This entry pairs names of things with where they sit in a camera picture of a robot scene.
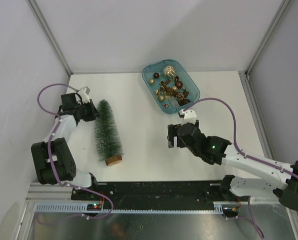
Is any teal plastic tray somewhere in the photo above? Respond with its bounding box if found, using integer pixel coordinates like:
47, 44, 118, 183
142, 59, 200, 114

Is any small green christmas tree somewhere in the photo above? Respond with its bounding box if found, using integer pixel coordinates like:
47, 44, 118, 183
95, 99, 123, 167

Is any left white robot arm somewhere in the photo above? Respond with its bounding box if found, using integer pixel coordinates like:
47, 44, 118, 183
31, 88, 100, 200

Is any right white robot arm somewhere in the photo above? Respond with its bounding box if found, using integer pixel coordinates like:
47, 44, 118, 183
167, 122, 298, 211

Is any frosted pine cone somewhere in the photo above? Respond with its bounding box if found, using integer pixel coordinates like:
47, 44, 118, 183
176, 92, 185, 101

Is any brown matte bauble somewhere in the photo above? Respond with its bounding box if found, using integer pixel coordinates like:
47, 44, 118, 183
175, 80, 183, 89

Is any small dark red bauble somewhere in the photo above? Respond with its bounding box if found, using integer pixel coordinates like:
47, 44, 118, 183
153, 72, 159, 79

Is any large silver gold bauble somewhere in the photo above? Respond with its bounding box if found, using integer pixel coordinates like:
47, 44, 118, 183
163, 65, 175, 78

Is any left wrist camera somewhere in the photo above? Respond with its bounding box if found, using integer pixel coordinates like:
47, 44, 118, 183
77, 86, 90, 103

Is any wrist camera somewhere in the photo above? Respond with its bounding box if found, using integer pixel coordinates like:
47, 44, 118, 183
178, 109, 197, 125
77, 86, 90, 103

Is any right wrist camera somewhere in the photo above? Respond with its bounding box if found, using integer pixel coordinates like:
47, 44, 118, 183
178, 109, 197, 125

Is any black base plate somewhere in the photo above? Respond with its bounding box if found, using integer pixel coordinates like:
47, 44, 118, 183
71, 180, 249, 211

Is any grey slotted cable duct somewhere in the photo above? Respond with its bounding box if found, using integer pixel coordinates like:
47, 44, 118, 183
33, 201, 226, 216

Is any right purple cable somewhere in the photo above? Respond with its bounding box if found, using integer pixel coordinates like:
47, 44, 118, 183
183, 97, 298, 240

